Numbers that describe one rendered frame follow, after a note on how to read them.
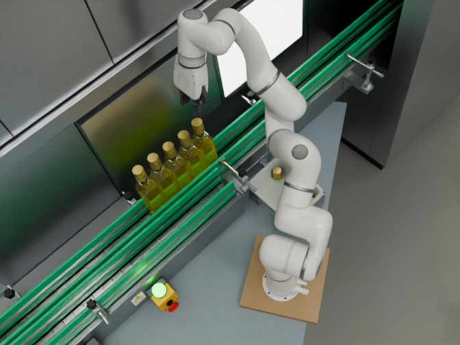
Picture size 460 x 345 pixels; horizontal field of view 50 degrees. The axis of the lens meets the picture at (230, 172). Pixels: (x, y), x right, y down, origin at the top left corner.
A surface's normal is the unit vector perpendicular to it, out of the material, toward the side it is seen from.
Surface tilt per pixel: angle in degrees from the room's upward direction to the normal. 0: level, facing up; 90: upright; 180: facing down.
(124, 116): 90
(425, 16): 90
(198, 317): 0
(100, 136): 90
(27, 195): 90
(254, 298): 0
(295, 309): 0
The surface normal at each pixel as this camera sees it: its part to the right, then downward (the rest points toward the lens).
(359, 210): -0.11, -0.51
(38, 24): 0.68, 0.58
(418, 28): -0.72, 0.63
